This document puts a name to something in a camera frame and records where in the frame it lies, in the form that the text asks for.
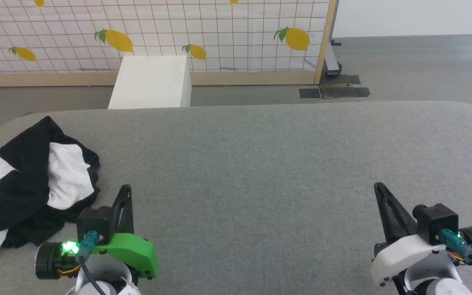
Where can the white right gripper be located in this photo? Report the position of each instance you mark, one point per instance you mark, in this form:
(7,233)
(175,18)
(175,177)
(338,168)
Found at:
(404,254)

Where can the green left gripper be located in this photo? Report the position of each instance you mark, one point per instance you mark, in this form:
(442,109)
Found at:
(133,250)

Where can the black and white shirt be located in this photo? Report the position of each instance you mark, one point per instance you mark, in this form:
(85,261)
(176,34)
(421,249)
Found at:
(23,184)

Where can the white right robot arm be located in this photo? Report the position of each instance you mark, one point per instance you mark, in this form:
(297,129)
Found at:
(432,278)

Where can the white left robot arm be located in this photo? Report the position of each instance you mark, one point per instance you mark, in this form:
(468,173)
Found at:
(105,278)

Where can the white box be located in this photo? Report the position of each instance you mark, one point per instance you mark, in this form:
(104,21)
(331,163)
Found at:
(150,82)

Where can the large black floor tape patch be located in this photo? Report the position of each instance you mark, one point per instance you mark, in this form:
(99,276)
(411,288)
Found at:
(342,88)

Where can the lemon pattern divider panel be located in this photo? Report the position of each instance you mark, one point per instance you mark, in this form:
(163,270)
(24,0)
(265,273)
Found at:
(55,79)

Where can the small black floor tape patch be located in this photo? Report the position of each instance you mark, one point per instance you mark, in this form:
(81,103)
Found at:
(309,93)

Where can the grey metal stand foot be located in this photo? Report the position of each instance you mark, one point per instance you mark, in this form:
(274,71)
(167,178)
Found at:
(332,61)

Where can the lemon print grid curtain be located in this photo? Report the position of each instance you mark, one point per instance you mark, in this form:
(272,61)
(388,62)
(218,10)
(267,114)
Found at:
(219,32)

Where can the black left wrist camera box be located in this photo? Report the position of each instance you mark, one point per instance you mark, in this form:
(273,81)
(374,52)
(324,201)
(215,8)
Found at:
(92,223)

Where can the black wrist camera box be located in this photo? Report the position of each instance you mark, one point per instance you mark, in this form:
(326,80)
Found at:
(92,223)
(434,221)

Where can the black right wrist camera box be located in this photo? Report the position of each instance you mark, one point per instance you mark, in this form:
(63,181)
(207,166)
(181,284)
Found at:
(434,221)

